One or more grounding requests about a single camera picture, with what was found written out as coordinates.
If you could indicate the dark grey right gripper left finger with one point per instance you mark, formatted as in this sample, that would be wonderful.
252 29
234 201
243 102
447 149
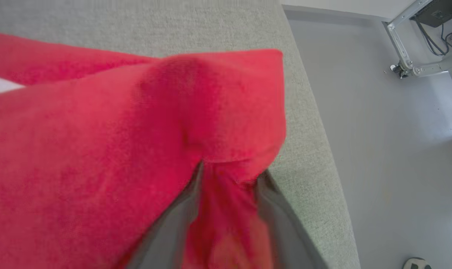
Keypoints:
166 231

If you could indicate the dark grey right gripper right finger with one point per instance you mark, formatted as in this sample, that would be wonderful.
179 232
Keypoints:
285 228

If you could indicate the red white basketball jersey shirt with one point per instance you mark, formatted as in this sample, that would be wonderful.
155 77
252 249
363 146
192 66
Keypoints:
117 157

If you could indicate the white black floor object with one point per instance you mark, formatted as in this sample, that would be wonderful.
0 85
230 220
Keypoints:
416 263

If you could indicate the small caster wheel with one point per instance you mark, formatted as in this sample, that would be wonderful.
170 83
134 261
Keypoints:
399 71

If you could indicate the black box under desk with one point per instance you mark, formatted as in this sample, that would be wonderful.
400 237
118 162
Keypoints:
440 13

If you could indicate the silver metal desk frame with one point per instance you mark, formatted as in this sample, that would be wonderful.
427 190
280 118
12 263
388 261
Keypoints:
416 56

